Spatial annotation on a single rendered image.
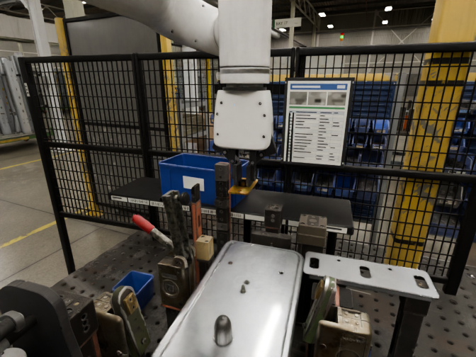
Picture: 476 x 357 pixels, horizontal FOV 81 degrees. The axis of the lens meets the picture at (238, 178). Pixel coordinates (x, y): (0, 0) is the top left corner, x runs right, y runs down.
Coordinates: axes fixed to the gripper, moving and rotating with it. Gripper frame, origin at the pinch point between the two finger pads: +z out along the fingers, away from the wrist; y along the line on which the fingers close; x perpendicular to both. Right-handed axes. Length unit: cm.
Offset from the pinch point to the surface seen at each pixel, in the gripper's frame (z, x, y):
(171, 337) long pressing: 27.3, -15.1, -9.1
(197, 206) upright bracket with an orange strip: 13.1, 9.9, -15.0
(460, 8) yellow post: -36, 58, 48
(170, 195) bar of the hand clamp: 6.0, -0.8, -15.7
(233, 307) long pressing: 27.5, -4.7, -0.7
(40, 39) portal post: -99, 416, -536
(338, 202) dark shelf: 24, 50, 21
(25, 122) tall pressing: 68, 431, -652
